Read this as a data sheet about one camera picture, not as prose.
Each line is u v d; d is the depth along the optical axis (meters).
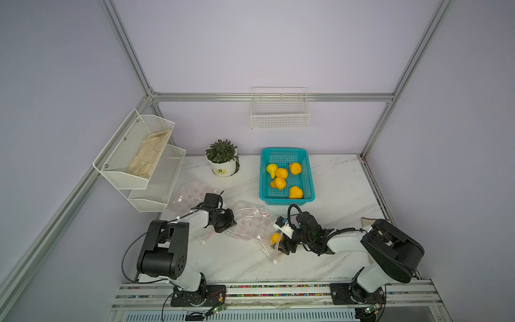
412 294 0.76
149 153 0.80
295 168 1.08
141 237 0.45
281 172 1.06
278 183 1.01
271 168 1.08
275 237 0.82
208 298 0.73
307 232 0.71
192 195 1.01
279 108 0.94
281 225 0.76
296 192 0.98
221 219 0.82
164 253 0.45
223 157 0.96
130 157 0.76
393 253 0.45
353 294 0.66
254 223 0.93
